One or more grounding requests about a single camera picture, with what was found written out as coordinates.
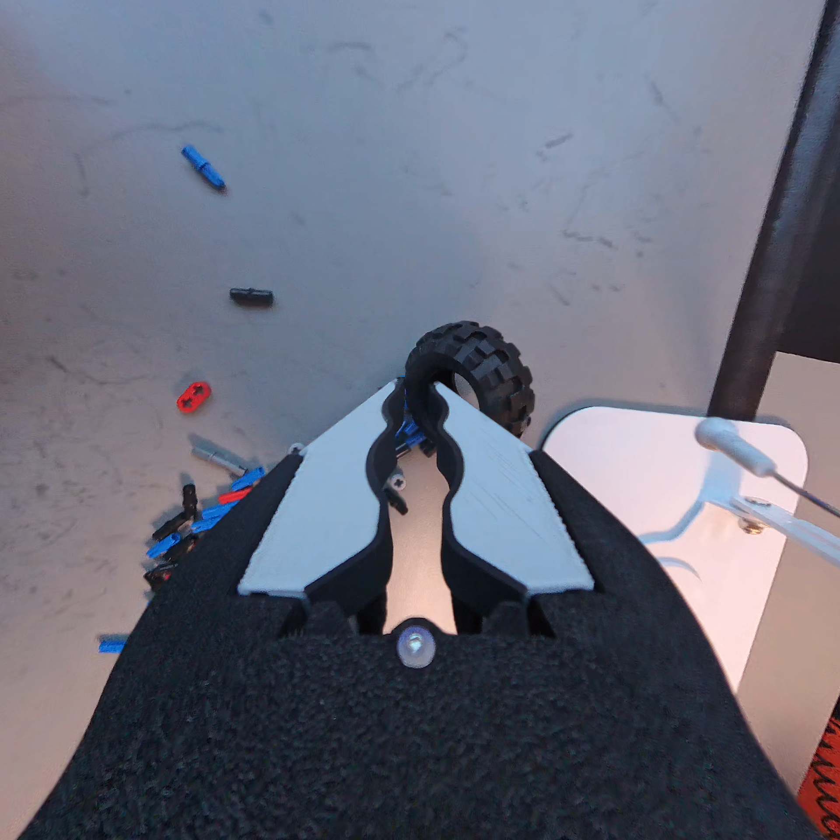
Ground white desk lamp stand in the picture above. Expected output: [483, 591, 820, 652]
[541, 352, 840, 788]

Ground large pile of toy pins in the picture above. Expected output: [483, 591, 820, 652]
[99, 420, 434, 655]

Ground blue toy pin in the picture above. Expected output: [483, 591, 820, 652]
[182, 143, 228, 193]

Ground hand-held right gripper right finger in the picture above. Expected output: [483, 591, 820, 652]
[434, 382, 598, 595]

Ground black toy tyre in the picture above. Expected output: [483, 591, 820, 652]
[403, 321, 536, 441]

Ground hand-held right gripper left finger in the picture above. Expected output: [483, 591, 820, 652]
[239, 381, 408, 599]

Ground grey desk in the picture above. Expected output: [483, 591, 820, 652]
[0, 0, 828, 788]

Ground black desk mat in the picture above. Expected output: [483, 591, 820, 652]
[707, 0, 840, 424]

